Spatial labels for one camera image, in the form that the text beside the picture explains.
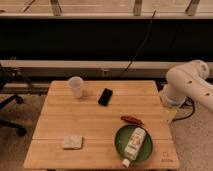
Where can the white bottle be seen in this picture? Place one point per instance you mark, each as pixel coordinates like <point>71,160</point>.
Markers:
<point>133,146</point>

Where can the green plate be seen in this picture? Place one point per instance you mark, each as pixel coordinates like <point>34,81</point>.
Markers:
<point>122,137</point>

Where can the black office chair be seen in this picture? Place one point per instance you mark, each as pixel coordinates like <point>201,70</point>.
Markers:
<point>6,119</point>

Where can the red chili pepper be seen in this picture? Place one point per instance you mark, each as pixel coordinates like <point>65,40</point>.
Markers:
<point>132,120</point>

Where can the white sponge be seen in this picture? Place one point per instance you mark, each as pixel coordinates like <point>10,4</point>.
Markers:
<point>72,142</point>

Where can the black eraser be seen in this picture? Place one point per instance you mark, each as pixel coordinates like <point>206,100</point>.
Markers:
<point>105,97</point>

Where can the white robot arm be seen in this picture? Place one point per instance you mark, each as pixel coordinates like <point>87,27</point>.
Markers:
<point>188,80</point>

